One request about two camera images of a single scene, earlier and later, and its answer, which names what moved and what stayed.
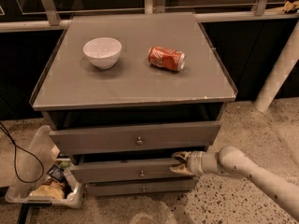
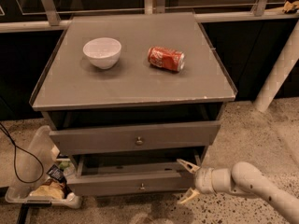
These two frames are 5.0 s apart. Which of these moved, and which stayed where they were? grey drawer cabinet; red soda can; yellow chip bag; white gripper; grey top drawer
Moved: white gripper
Stayed: grey top drawer; yellow chip bag; red soda can; grey drawer cabinet
